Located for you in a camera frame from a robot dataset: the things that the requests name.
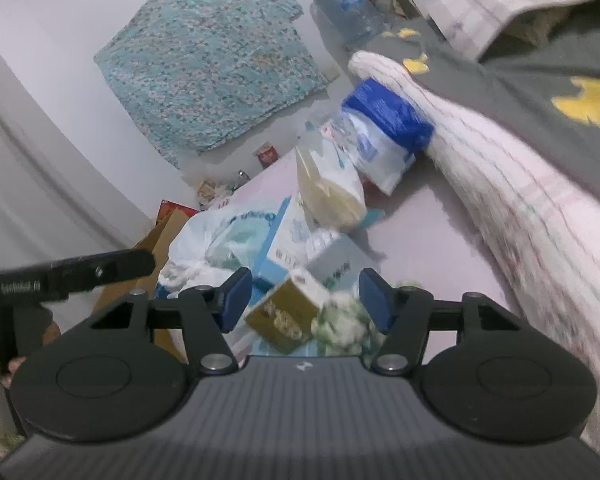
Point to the teal floral cloth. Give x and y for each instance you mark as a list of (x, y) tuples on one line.
[(205, 60)]

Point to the gold foil packet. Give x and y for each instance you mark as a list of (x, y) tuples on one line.
[(280, 310)]

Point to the green white fabric scrunchie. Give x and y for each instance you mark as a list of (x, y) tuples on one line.
[(342, 325)]

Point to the crumpled paper scraps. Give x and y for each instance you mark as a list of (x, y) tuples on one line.
[(215, 191)]

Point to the person's left hand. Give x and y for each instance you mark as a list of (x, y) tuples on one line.
[(52, 332)]

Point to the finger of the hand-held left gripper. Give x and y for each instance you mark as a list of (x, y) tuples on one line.
[(100, 272)]

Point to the blue white plastic packet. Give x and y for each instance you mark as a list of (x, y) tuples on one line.
[(385, 125)]

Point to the clear bag yellowish contents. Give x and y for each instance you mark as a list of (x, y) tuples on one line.
[(330, 195)]

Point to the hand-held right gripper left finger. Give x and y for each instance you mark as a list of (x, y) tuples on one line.
[(237, 297)]

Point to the clear water bottle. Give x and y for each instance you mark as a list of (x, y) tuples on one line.
[(350, 10)]

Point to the small red packet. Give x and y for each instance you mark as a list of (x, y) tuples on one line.
[(266, 154)]

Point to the pink printed bed sheet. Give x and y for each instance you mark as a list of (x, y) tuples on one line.
[(430, 240)]

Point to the grey square packet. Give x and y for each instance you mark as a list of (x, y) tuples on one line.
[(340, 260)]

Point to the light blue white box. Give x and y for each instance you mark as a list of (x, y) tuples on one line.
[(290, 245)]

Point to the grey blanket yellow prints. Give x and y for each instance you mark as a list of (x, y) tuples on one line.
[(505, 90)]

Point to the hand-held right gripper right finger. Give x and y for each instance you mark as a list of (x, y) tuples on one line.
[(375, 300)]

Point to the white plastic bag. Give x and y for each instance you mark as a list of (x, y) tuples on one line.
[(205, 245)]

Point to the brown cardboard box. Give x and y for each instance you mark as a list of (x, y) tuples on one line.
[(165, 230)]

